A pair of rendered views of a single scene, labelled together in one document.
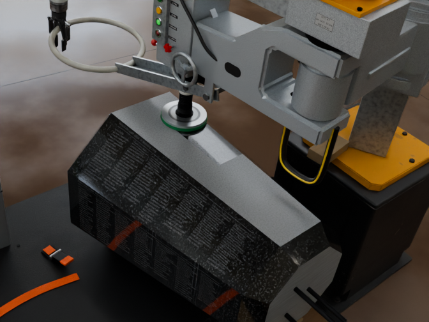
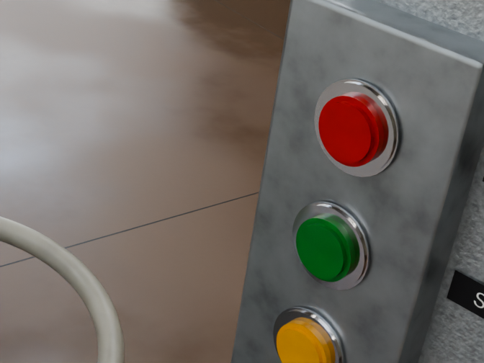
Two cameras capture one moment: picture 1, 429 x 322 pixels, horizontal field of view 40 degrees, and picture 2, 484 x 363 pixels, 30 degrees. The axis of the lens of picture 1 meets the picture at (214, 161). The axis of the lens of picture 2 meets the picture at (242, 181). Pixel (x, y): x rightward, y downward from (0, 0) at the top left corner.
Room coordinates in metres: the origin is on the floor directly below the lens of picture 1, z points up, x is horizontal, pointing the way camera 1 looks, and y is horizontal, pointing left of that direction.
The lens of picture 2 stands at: (1.91, 0.35, 1.63)
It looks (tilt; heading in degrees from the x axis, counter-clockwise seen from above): 30 degrees down; 359
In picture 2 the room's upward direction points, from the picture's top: 9 degrees clockwise
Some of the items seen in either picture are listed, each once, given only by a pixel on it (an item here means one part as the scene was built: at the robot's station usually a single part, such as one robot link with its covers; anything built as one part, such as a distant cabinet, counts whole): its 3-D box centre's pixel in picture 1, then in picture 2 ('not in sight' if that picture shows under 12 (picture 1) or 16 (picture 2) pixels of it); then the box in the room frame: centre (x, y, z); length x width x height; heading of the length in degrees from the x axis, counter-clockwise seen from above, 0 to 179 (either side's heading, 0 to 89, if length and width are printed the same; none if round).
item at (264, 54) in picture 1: (261, 64); not in sight; (2.00, -0.13, 1.32); 0.74 x 0.23 x 0.49; 51
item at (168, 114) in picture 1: (184, 114); not in sight; (2.26, 0.17, 0.86); 0.21 x 0.21 x 0.01
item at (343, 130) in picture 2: not in sight; (353, 129); (2.20, 0.31, 1.49); 0.03 x 0.01 x 0.03; 51
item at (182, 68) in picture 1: (189, 66); not in sight; (2.09, 0.15, 1.22); 0.15 x 0.10 x 0.15; 51
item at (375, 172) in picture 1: (368, 144); not in sight; (2.36, -0.74, 0.76); 0.49 x 0.49 x 0.05; 45
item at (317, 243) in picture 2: not in sight; (328, 247); (2.20, 0.31, 1.44); 0.03 x 0.01 x 0.03; 51
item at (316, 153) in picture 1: (328, 149); not in sight; (2.22, -0.52, 0.81); 0.20 x 0.10 x 0.05; 143
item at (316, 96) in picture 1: (321, 85); not in sight; (1.84, -0.34, 1.36); 0.19 x 0.19 x 0.20
